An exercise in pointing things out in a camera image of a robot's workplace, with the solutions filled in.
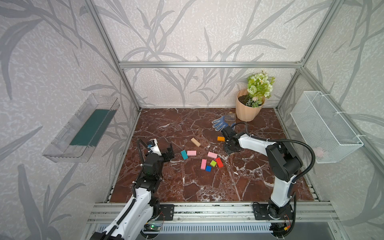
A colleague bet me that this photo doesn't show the green circuit board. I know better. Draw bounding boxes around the green circuit board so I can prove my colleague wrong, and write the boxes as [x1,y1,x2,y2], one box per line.
[144,224,162,232]

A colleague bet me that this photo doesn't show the pink block lower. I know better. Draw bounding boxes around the pink block lower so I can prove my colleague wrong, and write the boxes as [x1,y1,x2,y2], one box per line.
[201,159,207,170]

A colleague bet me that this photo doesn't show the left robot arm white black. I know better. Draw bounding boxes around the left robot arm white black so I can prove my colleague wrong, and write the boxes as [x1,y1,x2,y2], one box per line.
[91,139,175,240]

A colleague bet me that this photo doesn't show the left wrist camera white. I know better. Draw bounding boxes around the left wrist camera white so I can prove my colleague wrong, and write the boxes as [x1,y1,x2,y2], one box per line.
[147,139,162,156]

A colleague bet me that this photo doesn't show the white wire basket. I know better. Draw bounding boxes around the white wire basket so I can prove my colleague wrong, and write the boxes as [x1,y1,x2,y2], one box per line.
[291,91,364,164]

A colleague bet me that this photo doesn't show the red block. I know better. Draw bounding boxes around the red block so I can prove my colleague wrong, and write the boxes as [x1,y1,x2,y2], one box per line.
[215,158,224,168]

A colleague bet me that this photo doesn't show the blue dotted work glove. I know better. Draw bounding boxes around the blue dotted work glove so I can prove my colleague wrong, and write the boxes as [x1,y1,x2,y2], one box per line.
[212,116,236,132]

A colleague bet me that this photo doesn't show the teal block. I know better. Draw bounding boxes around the teal block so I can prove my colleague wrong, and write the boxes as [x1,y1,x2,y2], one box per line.
[181,150,188,160]

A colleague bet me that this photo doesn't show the pink block middle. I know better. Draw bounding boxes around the pink block middle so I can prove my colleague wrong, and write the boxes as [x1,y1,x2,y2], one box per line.
[207,152,218,159]

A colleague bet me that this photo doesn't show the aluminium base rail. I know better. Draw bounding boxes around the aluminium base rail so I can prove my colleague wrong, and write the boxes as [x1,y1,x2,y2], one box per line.
[87,202,339,224]

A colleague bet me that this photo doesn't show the green block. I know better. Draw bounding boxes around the green block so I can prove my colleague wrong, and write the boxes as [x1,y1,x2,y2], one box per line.
[210,160,217,167]

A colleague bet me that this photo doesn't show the pink block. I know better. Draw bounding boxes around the pink block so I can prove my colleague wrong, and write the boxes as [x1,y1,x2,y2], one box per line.
[187,151,197,157]
[207,152,218,159]
[201,159,207,170]

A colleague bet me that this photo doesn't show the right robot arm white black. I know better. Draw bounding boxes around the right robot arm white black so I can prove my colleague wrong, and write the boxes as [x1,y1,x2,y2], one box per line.
[221,122,316,220]

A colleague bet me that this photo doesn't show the pink block left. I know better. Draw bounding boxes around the pink block left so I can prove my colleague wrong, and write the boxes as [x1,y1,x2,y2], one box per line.
[187,151,197,157]

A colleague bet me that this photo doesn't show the beige flower pot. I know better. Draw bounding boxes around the beige flower pot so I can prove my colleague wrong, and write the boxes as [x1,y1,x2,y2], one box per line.
[236,89,266,122]

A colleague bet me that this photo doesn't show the clear plastic tray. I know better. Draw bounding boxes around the clear plastic tray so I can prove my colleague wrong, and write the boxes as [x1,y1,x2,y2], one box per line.
[43,94,120,163]

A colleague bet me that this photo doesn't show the green artificial plant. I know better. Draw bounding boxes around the green artificial plant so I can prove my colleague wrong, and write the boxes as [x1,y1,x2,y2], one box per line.
[241,71,275,108]

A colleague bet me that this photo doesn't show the natural wood block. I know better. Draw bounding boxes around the natural wood block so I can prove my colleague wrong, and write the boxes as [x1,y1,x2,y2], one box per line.
[191,138,201,147]

